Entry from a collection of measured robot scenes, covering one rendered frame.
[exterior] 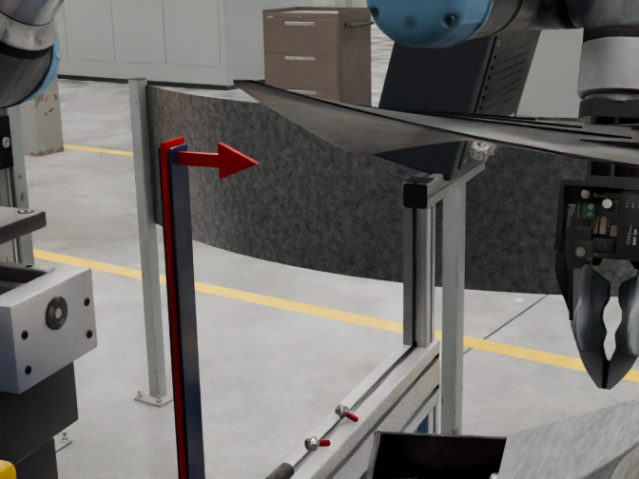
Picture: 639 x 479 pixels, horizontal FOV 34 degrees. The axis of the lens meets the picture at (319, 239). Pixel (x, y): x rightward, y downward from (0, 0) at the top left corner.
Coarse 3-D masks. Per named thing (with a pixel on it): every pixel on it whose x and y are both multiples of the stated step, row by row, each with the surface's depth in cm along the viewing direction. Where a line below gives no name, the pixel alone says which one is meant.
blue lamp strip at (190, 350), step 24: (168, 168) 68; (192, 264) 72; (192, 288) 72; (192, 312) 72; (192, 336) 73; (192, 360) 73; (192, 384) 73; (192, 408) 74; (192, 432) 74; (192, 456) 74
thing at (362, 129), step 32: (256, 96) 55; (288, 96) 50; (320, 128) 65; (352, 128) 64; (384, 128) 63; (416, 128) 62; (448, 128) 50; (480, 128) 51; (512, 128) 53; (544, 128) 54; (576, 128) 55; (608, 128) 56; (608, 160) 49
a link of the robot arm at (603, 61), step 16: (592, 48) 77; (608, 48) 76; (624, 48) 75; (592, 64) 77; (608, 64) 76; (624, 64) 75; (592, 80) 77; (608, 80) 76; (624, 80) 75; (592, 96) 78; (608, 96) 76; (624, 96) 76
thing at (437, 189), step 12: (480, 168) 137; (456, 180) 128; (468, 180) 132; (408, 192) 119; (420, 192) 118; (432, 192) 122; (444, 192) 124; (408, 204) 119; (420, 204) 118; (432, 204) 120
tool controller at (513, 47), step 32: (512, 32) 123; (416, 64) 120; (448, 64) 119; (480, 64) 117; (512, 64) 129; (384, 96) 123; (416, 96) 121; (448, 96) 120; (480, 96) 120; (512, 96) 135; (416, 160) 123; (448, 160) 122; (480, 160) 124
